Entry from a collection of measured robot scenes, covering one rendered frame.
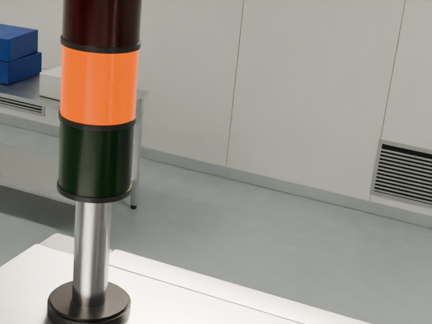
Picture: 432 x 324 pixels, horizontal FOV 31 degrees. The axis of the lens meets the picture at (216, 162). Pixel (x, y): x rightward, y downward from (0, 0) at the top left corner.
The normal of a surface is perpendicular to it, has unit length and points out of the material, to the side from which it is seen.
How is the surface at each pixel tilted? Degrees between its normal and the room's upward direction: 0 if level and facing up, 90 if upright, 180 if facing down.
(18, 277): 0
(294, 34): 90
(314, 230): 0
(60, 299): 0
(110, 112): 90
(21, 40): 90
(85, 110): 90
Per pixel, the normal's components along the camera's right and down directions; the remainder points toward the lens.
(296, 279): 0.10, -0.93
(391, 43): -0.39, 0.29
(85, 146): -0.16, 0.33
